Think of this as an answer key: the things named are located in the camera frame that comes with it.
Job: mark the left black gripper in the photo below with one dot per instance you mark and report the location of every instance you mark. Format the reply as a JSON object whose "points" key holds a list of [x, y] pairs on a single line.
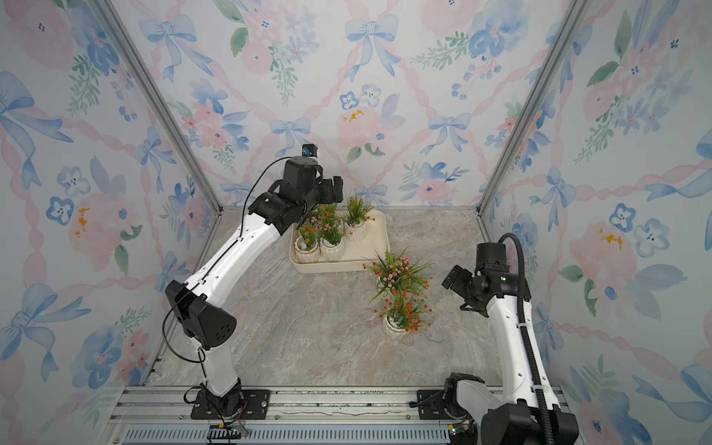
{"points": [[327, 187]]}

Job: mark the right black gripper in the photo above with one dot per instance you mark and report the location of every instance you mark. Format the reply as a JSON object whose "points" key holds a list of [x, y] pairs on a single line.
{"points": [[456, 279]]}

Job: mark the orange gypsophila pot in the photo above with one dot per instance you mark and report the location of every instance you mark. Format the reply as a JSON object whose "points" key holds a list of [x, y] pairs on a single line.
{"points": [[307, 244], [328, 217], [357, 217]]}

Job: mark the red gypsophila pot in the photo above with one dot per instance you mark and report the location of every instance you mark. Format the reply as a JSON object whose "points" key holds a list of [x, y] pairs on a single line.
{"points": [[402, 315]]}

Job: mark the large pink gypsophila pot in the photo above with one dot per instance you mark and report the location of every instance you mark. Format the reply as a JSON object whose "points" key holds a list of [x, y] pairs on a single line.
{"points": [[398, 275]]}

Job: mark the pink gypsophila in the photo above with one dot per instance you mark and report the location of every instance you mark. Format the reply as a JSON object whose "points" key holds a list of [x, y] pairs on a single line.
{"points": [[312, 219]]}

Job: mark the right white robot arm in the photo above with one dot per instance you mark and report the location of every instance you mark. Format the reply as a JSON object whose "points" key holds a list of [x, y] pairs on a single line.
{"points": [[528, 410]]}

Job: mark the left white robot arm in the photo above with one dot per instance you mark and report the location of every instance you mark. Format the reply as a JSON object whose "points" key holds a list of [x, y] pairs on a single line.
{"points": [[198, 303]]}

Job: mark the cream plastic storage box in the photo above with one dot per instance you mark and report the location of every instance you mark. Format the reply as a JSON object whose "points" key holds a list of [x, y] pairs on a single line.
{"points": [[355, 254]]}

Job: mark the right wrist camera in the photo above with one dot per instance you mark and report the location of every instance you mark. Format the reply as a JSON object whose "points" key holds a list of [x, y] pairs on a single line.
{"points": [[491, 258]]}

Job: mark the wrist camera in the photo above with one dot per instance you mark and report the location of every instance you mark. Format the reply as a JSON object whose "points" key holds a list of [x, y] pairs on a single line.
{"points": [[491, 258], [300, 173]]}

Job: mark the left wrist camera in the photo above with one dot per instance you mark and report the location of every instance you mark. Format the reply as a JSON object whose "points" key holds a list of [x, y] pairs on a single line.
{"points": [[300, 173]]}

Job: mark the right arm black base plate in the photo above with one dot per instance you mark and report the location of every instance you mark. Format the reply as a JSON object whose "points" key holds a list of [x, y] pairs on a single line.
{"points": [[430, 404]]}

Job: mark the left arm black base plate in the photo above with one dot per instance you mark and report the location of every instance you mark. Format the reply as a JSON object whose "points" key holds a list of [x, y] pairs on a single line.
{"points": [[246, 404]]}

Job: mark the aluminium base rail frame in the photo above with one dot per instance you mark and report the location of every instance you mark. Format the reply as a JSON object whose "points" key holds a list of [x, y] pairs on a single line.
{"points": [[296, 415]]}

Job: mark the left aluminium corner post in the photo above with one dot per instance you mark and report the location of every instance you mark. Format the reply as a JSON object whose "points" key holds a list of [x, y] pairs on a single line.
{"points": [[109, 18]]}

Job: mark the aluminium corner post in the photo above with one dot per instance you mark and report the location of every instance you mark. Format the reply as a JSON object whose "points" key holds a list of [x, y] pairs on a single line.
{"points": [[109, 18], [540, 88]]}

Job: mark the right aluminium corner post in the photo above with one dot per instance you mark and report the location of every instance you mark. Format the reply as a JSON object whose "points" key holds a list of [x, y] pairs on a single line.
{"points": [[540, 88]]}

